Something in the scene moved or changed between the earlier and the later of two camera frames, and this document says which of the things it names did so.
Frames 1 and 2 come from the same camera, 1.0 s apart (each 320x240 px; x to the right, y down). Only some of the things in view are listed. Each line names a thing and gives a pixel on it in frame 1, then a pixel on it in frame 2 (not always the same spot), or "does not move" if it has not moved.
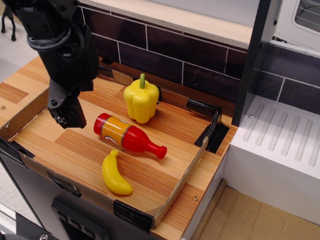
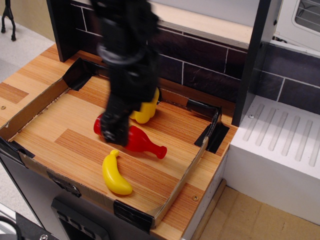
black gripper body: (75, 61) -> (134, 81)
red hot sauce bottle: (125, 135) does not move
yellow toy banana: (113, 176) does not move
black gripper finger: (75, 117) -> (120, 134)
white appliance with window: (294, 24) does not move
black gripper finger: (60, 100) -> (114, 123)
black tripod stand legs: (6, 12) does not move
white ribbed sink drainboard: (275, 157) does not move
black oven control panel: (78, 218) does not move
